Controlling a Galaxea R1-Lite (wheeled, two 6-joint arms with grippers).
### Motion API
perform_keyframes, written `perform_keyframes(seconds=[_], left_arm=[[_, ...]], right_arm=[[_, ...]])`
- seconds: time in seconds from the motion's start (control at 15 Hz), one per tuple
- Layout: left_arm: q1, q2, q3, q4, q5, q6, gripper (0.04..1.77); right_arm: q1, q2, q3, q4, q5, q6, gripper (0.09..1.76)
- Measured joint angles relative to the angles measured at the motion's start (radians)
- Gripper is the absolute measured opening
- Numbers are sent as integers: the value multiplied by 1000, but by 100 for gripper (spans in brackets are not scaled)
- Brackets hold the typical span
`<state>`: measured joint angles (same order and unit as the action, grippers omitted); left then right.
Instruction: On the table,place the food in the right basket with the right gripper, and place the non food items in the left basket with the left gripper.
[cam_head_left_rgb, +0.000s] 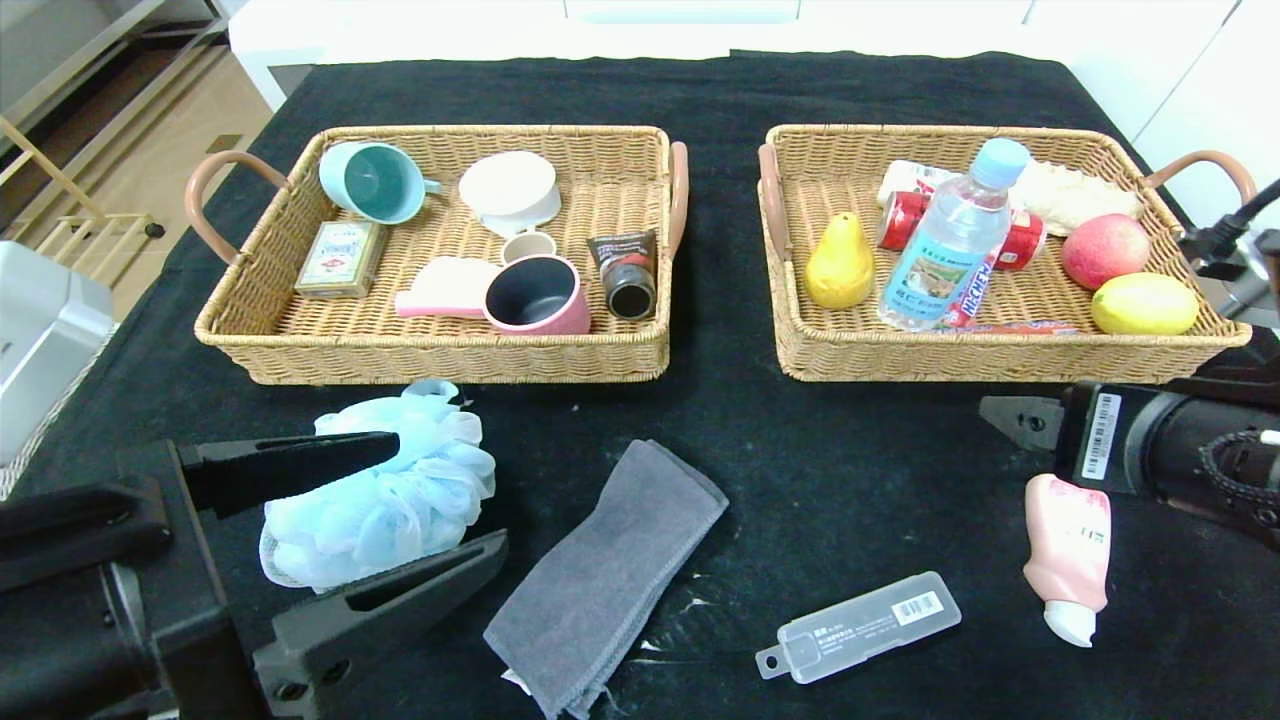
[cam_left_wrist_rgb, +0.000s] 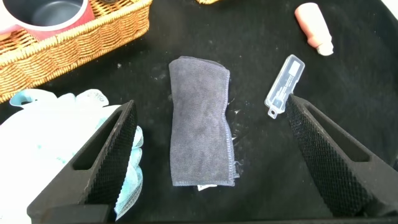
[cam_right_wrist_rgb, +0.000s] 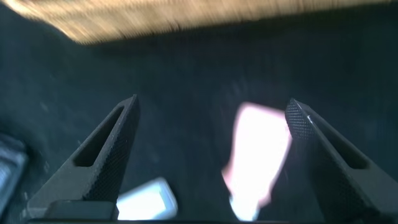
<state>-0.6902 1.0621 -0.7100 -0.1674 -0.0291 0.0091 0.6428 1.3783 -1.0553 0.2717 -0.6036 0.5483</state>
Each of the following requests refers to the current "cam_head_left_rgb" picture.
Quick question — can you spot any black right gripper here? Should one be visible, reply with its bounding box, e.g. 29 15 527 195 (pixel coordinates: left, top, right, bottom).
978 379 1218 497

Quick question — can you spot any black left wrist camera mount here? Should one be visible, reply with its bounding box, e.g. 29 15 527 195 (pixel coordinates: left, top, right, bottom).
0 478 173 593

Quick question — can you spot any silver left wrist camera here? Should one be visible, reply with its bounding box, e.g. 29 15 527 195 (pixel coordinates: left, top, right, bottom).
0 240 115 467

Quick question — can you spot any beige bread loaf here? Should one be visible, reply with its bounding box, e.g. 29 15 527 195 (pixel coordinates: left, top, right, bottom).
1010 158 1143 237

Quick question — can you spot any yellow pear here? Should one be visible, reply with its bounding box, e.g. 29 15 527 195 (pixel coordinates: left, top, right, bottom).
805 211 876 309

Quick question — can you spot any grey low shelf unit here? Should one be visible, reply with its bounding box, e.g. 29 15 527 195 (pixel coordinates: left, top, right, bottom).
0 0 236 129

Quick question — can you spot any white snack packet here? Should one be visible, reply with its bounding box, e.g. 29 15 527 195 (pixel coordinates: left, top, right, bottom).
878 159 946 206

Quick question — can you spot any yellow lemon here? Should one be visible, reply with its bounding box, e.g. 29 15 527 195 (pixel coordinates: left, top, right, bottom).
1090 272 1199 336

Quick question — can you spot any clear water bottle blue cap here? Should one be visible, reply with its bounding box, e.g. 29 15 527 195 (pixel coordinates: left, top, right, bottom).
877 137 1032 332

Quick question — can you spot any white cabinet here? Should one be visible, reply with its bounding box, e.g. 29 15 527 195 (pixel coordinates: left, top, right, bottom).
230 0 1061 109

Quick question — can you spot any black cosmetic tube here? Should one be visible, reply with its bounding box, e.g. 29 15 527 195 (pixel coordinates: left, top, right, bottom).
586 230 659 321

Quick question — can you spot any red cola can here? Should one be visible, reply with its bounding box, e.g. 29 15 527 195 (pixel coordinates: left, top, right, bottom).
878 190 1048 271

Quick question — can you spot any clear plastic case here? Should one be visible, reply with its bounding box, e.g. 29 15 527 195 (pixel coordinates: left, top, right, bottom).
755 571 962 685

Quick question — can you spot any yellow wooden rack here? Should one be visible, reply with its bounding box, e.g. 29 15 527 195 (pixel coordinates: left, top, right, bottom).
0 113 166 344

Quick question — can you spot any pink lotion bottle white cap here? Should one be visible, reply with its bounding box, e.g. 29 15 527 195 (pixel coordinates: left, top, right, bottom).
1022 474 1112 649

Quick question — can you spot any small beige cup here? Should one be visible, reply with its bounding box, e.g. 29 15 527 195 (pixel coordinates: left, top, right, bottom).
500 228 558 267

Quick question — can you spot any light blue bath loofah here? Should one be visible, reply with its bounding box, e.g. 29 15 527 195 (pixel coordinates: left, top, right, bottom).
260 380 497 593

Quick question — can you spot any red apple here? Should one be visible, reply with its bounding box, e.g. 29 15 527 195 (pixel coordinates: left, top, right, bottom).
1060 213 1151 292

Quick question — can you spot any white wicker chair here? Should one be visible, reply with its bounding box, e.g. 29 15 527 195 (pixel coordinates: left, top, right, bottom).
0 322 121 501

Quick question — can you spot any pink mug dark inside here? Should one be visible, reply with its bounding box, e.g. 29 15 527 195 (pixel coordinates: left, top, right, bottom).
483 254 592 336

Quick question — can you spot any white round lid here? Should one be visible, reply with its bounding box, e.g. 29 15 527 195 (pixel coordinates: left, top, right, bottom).
460 150 563 239

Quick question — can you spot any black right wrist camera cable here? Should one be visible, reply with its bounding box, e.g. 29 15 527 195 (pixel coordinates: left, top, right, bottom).
1178 178 1280 281

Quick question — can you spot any thin orange sausage stick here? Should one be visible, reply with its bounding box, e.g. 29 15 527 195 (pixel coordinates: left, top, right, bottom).
940 318 1076 336

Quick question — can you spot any green gold card box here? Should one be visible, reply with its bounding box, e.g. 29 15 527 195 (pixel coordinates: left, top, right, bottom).
296 219 388 299

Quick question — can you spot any wicker basket with food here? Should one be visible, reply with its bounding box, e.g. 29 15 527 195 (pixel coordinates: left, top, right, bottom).
757 124 1259 384

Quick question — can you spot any wicker basket with household items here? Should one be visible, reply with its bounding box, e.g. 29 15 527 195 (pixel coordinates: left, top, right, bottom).
185 124 691 386

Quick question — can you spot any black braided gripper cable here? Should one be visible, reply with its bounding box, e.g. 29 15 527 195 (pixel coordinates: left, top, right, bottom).
1195 430 1280 531

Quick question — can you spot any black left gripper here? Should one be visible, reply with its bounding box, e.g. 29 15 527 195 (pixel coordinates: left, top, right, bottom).
0 430 509 720

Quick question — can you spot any red sausage stick pack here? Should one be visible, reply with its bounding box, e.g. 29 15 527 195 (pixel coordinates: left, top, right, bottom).
940 250 1006 329

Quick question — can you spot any grey folded towel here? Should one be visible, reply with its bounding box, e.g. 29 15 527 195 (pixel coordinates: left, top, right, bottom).
484 440 730 720

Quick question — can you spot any teal cup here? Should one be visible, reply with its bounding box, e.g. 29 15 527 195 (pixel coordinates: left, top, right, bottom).
318 140 441 225

